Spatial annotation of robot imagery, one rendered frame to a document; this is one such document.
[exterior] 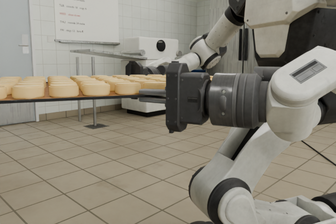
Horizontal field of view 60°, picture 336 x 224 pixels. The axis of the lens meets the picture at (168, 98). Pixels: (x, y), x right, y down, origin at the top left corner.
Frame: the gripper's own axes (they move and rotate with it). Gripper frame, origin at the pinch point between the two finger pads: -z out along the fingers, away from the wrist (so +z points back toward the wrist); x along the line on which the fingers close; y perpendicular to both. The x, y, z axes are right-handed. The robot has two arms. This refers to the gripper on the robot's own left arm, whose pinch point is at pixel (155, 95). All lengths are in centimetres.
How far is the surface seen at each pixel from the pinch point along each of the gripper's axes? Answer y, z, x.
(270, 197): -138, 16, -78
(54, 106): -279, -291, -59
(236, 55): -436, -56, 18
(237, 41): -436, -56, 40
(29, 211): -68, -110, -79
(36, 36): -259, -299, 39
